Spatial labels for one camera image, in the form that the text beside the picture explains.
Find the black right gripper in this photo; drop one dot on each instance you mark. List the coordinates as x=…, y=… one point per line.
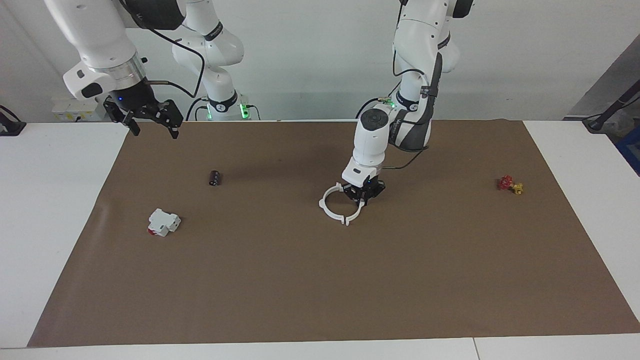
x=132, y=97

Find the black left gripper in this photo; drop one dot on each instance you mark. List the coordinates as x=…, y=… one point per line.
x=374, y=187

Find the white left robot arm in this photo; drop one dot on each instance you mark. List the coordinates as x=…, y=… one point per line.
x=372, y=135

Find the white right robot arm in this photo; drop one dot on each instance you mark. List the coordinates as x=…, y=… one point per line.
x=95, y=35

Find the brown table mat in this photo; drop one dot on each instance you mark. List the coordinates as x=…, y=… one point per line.
x=330, y=280

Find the black cylindrical capacitor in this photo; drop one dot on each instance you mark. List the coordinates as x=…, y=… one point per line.
x=215, y=178

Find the white circuit breaker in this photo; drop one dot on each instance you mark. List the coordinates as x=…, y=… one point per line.
x=162, y=221

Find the red and yellow valve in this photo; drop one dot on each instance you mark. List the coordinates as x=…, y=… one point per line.
x=506, y=183

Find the black stand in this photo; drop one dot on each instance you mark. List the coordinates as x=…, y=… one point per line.
x=597, y=122

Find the blue box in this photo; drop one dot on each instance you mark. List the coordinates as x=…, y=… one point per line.
x=631, y=150

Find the black clamp mount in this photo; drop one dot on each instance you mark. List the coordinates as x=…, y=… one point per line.
x=11, y=127

